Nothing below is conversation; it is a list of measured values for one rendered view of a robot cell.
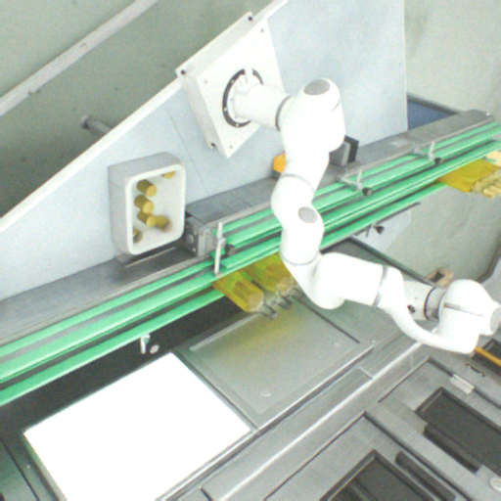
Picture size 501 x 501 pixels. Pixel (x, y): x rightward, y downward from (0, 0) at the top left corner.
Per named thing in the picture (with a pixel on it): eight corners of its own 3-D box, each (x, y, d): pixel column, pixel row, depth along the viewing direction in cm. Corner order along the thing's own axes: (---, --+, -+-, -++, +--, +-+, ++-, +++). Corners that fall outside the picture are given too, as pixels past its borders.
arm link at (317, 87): (280, 197, 122) (264, 145, 109) (314, 125, 133) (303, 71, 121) (319, 203, 118) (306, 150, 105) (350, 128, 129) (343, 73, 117)
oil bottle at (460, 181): (428, 177, 232) (488, 204, 216) (432, 165, 229) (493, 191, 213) (434, 174, 236) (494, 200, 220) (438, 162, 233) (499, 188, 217)
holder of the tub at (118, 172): (112, 257, 144) (127, 271, 140) (107, 165, 129) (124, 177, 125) (163, 238, 155) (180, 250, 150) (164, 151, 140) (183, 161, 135)
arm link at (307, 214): (275, 198, 123) (251, 247, 116) (281, 160, 111) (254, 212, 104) (331, 218, 121) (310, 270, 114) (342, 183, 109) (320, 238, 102)
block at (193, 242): (181, 247, 152) (196, 258, 148) (182, 218, 147) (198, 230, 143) (191, 243, 154) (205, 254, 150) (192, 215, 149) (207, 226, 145)
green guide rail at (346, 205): (208, 255, 151) (227, 269, 147) (208, 252, 151) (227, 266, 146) (487, 138, 258) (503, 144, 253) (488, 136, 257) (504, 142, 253)
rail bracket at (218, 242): (196, 263, 149) (225, 286, 142) (199, 212, 140) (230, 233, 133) (204, 260, 151) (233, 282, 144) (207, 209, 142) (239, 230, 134)
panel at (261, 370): (16, 439, 119) (93, 561, 100) (14, 431, 117) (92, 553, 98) (289, 292, 174) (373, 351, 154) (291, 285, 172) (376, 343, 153)
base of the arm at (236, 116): (218, 79, 131) (265, 95, 122) (252, 54, 136) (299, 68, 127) (232, 130, 142) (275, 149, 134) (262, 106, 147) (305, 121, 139)
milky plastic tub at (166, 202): (112, 242, 141) (129, 257, 136) (108, 165, 129) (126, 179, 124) (165, 223, 152) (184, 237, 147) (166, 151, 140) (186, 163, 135)
